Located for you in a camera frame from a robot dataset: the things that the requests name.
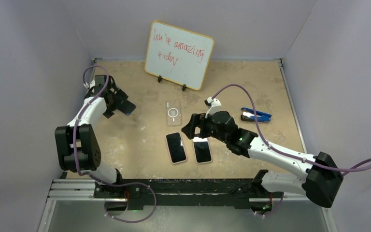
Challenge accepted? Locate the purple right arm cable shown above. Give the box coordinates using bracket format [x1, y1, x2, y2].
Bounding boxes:
[211, 84, 371, 176]

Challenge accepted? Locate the blue black stapler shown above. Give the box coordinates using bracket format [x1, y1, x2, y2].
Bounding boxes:
[240, 107, 272, 123]

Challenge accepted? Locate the clear magsafe phone case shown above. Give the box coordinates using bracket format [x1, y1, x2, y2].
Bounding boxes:
[166, 100, 182, 127]

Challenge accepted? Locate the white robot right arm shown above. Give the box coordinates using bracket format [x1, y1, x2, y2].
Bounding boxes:
[181, 111, 343, 208]

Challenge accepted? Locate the yellow framed whiteboard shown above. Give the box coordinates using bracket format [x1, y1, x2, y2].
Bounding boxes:
[144, 21, 214, 90]

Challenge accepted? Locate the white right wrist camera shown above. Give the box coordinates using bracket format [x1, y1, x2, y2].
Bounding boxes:
[204, 97, 222, 118]

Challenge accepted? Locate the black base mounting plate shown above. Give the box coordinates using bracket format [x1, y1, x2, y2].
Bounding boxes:
[94, 178, 282, 211]

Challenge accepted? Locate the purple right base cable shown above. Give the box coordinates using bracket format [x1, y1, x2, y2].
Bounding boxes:
[253, 192, 285, 218]

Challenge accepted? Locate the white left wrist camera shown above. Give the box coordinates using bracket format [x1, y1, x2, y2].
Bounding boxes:
[83, 80, 96, 89]

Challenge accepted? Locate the aluminium frame rail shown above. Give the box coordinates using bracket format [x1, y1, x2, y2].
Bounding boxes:
[47, 179, 309, 201]

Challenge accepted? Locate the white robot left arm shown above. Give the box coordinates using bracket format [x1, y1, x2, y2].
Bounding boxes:
[55, 75, 136, 198]

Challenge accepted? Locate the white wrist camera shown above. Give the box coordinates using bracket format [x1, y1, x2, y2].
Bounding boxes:
[204, 97, 222, 118]
[83, 80, 96, 89]

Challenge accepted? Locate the beige phone case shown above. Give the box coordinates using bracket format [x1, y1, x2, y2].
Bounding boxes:
[192, 137, 213, 164]

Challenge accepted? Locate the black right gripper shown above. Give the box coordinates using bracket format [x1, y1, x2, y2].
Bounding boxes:
[182, 113, 229, 144]

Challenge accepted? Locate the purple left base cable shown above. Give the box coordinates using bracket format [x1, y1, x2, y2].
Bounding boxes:
[103, 182, 158, 224]

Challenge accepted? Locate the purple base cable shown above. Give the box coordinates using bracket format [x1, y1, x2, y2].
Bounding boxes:
[103, 182, 158, 224]
[253, 192, 285, 218]

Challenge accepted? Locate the green phone black screen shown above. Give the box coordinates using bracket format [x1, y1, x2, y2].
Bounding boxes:
[166, 132, 187, 163]

